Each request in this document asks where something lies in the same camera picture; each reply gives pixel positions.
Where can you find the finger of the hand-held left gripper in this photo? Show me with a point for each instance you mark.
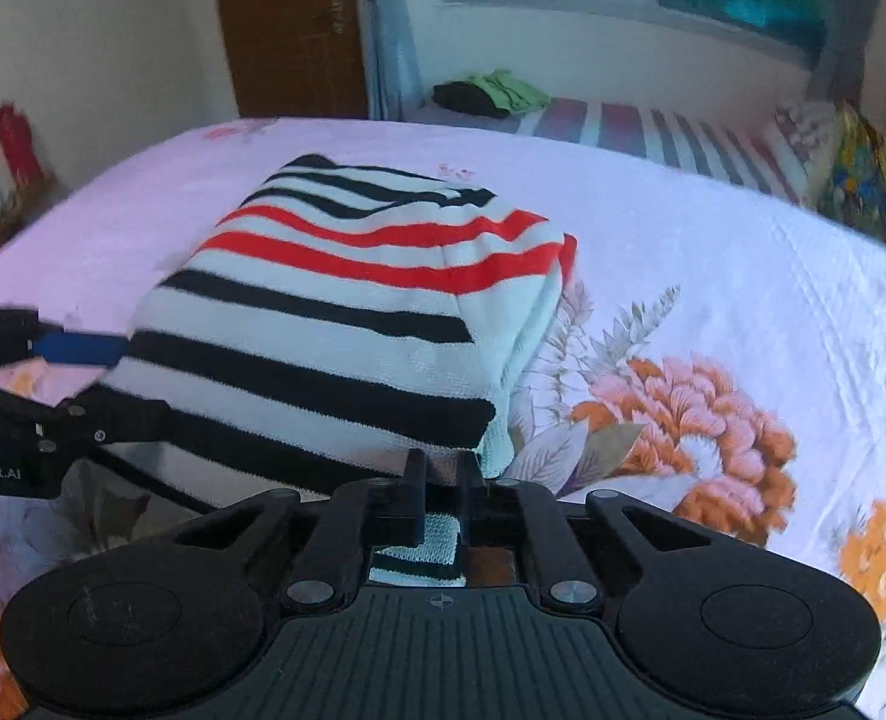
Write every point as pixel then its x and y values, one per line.
pixel 75 349
pixel 124 420

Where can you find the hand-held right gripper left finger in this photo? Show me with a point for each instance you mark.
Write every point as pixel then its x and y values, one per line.
pixel 415 502

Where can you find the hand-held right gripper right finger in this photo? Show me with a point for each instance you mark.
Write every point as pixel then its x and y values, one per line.
pixel 470 502

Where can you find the striped white black red sweater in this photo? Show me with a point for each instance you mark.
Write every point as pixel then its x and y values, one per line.
pixel 323 330

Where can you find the wooden ledge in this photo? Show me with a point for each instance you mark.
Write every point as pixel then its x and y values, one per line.
pixel 8 221

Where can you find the pink floral bedsheet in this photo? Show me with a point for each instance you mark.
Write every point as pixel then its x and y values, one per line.
pixel 712 270

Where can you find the brown wooden door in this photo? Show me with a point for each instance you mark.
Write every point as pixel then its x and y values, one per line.
pixel 285 22

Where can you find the dark cloth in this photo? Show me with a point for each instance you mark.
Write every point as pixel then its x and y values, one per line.
pixel 465 97

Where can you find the striped bed sheet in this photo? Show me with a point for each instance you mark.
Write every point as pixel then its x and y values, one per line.
pixel 638 131

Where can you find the green cloth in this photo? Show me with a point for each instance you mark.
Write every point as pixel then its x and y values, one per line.
pixel 510 90

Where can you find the grey sheer curtain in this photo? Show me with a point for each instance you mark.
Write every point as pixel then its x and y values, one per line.
pixel 847 22
pixel 390 37

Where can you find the pale floral pillow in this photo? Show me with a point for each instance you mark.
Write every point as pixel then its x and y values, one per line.
pixel 802 142

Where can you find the colourful floral pillow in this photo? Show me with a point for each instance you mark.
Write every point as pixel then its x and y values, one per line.
pixel 862 172

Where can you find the red wall decoration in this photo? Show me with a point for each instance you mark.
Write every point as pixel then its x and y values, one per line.
pixel 19 142

